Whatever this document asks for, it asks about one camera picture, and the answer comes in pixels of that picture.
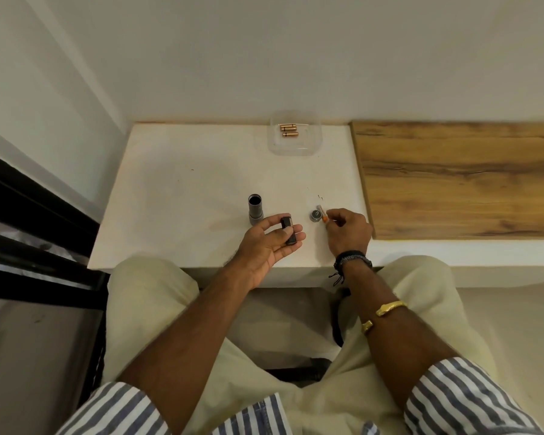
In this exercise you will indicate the person's right hand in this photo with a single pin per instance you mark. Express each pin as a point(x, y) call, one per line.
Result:
point(351, 233)

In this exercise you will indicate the person's left hand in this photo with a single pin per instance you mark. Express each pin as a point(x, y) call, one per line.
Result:
point(256, 251)

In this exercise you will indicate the person's left thumb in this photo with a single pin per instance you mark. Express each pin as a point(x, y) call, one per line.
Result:
point(270, 221)

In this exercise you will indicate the person's right fingers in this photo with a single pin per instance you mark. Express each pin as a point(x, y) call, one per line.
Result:
point(335, 218)

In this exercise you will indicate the black battery holder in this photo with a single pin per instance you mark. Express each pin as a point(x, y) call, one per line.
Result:
point(289, 231)

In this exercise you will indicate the person's right forearm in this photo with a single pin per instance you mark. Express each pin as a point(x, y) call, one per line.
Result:
point(390, 339)

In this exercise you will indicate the person's left forearm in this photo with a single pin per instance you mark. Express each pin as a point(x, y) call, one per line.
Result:
point(195, 335)

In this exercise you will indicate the grey flashlight tube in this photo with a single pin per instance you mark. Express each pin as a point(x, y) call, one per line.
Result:
point(255, 210)

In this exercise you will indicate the round black flashlight cap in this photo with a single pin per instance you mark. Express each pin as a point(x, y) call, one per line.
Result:
point(315, 216)

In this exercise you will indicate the clear plastic container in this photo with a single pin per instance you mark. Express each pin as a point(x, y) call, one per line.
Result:
point(294, 144)

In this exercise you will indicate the gold bangle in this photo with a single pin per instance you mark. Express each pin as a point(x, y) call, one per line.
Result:
point(392, 307)

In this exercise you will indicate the brown wooden board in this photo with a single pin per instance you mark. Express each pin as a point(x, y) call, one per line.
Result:
point(458, 181)

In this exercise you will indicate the beige trousers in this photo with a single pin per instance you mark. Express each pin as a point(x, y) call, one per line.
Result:
point(154, 303)

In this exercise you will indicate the black seat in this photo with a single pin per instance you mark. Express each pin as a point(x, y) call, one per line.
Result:
point(299, 373)

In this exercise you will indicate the blue white striped shirt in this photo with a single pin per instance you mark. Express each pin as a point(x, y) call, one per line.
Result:
point(458, 398)

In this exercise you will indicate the black window frame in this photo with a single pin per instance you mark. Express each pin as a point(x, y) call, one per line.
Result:
point(36, 249)

